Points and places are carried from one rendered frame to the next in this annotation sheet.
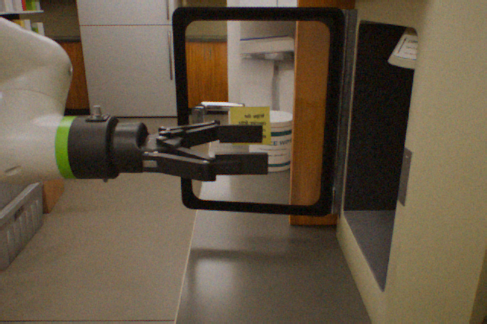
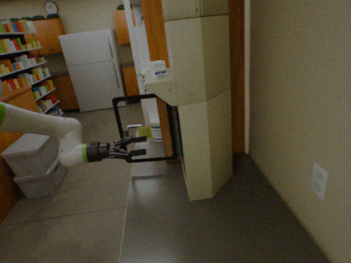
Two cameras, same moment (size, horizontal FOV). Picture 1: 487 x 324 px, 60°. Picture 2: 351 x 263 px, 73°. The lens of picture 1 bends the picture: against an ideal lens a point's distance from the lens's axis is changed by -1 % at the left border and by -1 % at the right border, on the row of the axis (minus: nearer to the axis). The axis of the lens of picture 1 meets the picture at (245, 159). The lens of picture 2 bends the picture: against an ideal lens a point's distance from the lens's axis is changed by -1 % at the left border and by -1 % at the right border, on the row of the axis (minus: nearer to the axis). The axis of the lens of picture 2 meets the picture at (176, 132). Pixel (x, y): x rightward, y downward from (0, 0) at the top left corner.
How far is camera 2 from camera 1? 0.53 m
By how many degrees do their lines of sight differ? 4
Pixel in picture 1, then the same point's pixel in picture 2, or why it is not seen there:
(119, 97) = (93, 100)
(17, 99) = (68, 141)
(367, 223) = not seen: hidden behind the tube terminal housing
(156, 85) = (111, 91)
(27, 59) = (68, 128)
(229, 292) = (144, 190)
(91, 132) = (92, 148)
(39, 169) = (78, 161)
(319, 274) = (173, 180)
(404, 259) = (188, 173)
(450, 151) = (192, 143)
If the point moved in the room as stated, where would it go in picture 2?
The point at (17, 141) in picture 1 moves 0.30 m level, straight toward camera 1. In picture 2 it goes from (70, 154) to (88, 185)
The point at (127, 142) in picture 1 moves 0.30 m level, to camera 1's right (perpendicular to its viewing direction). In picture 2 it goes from (103, 149) to (168, 141)
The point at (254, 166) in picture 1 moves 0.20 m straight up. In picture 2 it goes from (142, 153) to (133, 110)
